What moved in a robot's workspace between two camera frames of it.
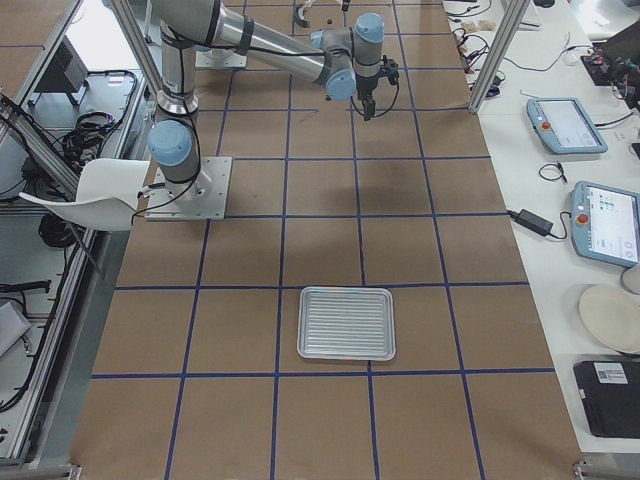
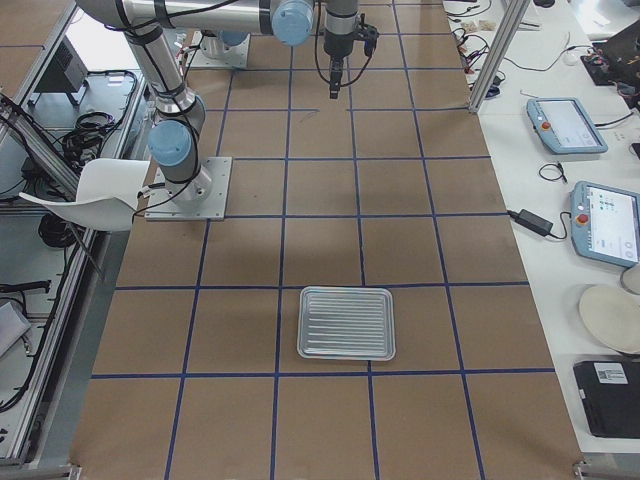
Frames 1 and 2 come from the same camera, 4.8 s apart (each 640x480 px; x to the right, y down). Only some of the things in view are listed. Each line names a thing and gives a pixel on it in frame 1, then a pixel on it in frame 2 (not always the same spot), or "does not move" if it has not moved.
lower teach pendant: x=606 y=223 does not move
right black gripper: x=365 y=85 -> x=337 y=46
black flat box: x=611 y=394 does not move
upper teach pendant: x=563 y=127 does not move
